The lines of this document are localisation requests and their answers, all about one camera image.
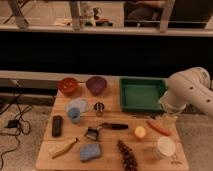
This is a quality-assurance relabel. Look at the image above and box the wooden board table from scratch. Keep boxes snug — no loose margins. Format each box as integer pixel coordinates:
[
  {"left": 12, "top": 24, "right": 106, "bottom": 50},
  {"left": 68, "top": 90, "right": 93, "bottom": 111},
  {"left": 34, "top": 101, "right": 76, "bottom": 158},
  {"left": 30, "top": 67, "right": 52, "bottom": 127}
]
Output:
[{"left": 36, "top": 81, "right": 189, "bottom": 171}]

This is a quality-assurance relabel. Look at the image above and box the black cable on floor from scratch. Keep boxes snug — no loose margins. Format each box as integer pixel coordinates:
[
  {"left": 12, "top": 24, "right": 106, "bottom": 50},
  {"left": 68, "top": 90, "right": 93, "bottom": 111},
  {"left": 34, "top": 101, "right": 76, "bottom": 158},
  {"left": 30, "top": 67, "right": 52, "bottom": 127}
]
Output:
[{"left": 0, "top": 81, "right": 34, "bottom": 168}]

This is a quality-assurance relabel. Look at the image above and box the blue cup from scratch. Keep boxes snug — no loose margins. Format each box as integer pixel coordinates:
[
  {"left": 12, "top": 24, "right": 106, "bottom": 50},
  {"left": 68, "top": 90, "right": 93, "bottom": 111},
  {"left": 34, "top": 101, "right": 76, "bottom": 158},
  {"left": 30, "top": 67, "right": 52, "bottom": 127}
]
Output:
[{"left": 67, "top": 108, "right": 80, "bottom": 124}]

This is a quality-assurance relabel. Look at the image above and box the person in background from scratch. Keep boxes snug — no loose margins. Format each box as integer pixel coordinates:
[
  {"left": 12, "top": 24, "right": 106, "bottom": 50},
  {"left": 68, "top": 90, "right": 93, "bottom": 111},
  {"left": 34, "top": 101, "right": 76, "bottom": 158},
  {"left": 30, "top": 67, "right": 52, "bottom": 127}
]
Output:
[{"left": 123, "top": 0, "right": 165, "bottom": 24}]

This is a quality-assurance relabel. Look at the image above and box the brown pine cone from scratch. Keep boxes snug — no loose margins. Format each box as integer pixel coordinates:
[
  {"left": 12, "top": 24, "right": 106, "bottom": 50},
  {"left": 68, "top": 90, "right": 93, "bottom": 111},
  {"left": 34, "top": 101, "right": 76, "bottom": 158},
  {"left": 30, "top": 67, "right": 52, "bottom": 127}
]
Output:
[{"left": 117, "top": 140, "right": 138, "bottom": 171}]

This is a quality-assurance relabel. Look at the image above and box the purple bowl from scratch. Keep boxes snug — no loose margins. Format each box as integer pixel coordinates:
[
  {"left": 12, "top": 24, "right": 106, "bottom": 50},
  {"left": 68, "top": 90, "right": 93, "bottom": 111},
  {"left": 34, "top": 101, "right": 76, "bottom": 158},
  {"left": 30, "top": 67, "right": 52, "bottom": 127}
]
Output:
[{"left": 86, "top": 76, "right": 107, "bottom": 95}]

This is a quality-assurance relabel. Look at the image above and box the yellow orange ball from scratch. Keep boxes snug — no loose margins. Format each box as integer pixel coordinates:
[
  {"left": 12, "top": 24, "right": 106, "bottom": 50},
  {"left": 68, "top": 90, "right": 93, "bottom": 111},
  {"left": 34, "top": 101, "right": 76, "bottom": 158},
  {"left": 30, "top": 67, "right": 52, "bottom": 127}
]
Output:
[{"left": 134, "top": 126, "right": 146, "bottom": 140}]

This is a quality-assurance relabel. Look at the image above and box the red bowl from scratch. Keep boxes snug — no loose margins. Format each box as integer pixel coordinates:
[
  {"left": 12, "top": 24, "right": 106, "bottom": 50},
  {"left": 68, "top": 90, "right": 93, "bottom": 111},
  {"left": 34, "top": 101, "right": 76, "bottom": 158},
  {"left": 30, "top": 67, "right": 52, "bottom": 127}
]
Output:
[{"left": 57, "top": 77, "right": 79, "bottom": 96}]

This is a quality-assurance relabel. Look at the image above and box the blue sponge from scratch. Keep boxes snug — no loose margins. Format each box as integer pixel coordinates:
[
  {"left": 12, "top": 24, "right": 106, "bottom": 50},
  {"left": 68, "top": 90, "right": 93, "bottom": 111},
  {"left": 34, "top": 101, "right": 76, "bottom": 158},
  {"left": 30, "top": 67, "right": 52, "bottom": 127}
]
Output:
[{"left": 80, "top": 143, "right": 101, "bottom": 162}]

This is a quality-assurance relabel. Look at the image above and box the green plastic tray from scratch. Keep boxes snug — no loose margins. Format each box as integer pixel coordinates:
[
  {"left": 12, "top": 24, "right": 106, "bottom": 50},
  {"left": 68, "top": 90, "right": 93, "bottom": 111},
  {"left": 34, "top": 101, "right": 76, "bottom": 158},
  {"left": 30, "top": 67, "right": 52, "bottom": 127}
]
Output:
[{"left": 119, "top": 78, "right": 167, "bottom": 113}]

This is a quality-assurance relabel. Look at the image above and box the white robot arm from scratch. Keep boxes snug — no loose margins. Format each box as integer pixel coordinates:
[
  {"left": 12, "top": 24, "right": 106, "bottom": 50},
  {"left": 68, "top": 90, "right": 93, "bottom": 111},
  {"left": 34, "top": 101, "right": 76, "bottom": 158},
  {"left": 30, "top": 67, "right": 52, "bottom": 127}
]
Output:
[{"left": 159, "top": 67, "right": 213, "bottom": 118}]

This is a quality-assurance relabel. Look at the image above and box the black handled scraper tool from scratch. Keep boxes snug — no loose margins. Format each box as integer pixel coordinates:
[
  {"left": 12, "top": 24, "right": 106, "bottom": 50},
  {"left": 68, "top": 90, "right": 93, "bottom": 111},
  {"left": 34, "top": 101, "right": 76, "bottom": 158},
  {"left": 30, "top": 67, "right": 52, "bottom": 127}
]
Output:
[{"left": 84, "top": 122, "right": 129, "bottom": 141}]

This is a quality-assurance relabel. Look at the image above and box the black remote control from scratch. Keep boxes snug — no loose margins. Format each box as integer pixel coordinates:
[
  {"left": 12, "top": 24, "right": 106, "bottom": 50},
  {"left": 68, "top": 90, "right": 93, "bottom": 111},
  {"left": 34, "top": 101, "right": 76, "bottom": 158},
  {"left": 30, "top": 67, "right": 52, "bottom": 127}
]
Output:
[{"left": 52, "top": 116, "right": 62, "bottom": 137}]

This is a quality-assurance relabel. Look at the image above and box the white lidded jar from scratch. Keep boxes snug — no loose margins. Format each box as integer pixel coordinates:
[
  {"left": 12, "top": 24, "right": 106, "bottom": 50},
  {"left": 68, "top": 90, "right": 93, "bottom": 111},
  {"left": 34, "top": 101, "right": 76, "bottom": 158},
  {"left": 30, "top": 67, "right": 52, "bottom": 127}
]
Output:
[{"left": 154, "top": 136, "right": 176, "bottom": 159}]

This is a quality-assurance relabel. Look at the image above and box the small round metal tin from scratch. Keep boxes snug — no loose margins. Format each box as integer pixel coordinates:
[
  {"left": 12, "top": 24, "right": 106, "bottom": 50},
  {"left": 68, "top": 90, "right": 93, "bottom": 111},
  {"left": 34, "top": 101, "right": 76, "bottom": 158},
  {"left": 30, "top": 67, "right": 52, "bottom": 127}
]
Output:
[{"left": 93, "top": 102, "right": 105, "bottom": 116}]

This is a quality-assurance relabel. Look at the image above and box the orange carrot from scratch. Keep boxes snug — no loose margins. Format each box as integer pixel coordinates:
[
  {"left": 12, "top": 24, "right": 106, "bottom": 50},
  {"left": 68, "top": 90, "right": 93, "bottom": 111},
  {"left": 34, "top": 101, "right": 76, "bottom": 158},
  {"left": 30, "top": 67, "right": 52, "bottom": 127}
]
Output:
[{"left": 147, "top": 120, "right": 171, "bottom": 136}]

